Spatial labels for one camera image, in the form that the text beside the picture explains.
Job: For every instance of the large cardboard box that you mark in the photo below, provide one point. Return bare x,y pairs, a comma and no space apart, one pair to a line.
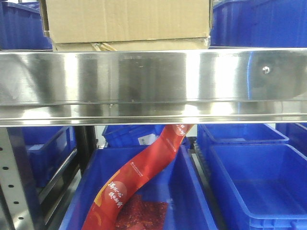
85,21

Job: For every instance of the blue bin with red bag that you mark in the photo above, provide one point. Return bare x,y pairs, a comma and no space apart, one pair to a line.
177,185

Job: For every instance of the blue bin rear centre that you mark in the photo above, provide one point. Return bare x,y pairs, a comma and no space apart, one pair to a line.
119,136

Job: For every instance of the blue bin lower left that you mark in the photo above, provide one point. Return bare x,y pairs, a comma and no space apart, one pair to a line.
47,148

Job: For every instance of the stainless steel shelf beam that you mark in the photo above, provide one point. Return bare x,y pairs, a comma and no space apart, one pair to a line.
245,85

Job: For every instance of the lower flat cardboard box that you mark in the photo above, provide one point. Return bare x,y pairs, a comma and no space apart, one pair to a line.
143,45

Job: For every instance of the perforated steel left upright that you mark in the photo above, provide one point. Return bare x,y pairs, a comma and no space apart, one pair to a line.
17,182

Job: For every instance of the red printed plastic bag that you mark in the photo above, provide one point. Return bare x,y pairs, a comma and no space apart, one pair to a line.
133,175

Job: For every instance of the blue bin upper left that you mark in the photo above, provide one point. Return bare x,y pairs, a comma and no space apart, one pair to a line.
21,26

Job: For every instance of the blue bin upper right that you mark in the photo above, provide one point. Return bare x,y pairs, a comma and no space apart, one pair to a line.
260,23

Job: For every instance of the crumpled yellowish packing tape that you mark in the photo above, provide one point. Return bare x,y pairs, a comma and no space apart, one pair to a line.
102,47

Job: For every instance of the blue bin rear right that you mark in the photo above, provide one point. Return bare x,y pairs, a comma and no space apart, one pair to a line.
235,134

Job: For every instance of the blue bin near right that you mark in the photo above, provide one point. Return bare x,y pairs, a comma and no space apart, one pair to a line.
260,187

